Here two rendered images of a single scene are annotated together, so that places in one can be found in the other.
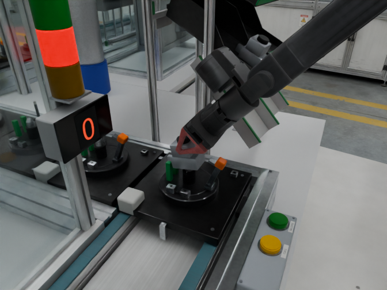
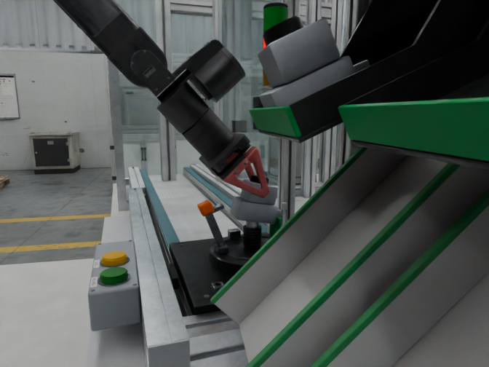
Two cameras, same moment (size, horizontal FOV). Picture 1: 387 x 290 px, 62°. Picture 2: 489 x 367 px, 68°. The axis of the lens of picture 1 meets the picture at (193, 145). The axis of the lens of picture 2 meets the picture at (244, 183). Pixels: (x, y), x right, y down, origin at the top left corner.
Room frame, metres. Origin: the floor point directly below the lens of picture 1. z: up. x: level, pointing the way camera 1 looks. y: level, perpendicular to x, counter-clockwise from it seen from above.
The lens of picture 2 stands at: (1.00, -0.39, 1.20)
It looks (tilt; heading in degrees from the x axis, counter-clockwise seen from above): 11 degrees down; 136
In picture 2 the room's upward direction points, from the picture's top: straight up
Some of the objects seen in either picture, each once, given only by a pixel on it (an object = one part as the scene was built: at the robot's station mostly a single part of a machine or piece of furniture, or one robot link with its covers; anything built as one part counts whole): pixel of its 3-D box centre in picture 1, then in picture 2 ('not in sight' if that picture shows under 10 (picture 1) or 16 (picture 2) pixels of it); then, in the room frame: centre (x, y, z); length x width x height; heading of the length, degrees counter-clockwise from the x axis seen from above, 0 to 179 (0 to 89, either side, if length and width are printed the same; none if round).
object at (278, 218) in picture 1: (277, 221); (114, 277); (0.49, -0.18, 0.96); 0.04 x 0.04 x 0.02
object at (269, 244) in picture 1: (270, 245); (114, 260); (0.43, -0.15, 0.96); 0.04 x 0.04 x 0.02
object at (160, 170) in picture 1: (189, 190); (252, 263); (0.60, 0.01, 0.96); 0.24 x 0.24 x 0.02; 65
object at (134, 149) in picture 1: (99, 148); not in sight; (0.70, 0.24, 1.01); 0.24 x 0.24 x 0.13; 65
